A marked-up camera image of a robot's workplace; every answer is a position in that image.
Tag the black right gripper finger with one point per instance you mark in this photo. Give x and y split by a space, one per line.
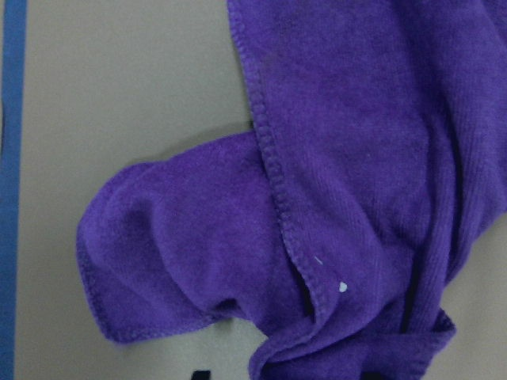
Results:
201 375

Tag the purple microfibre towel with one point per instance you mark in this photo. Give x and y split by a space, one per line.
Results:
377 158

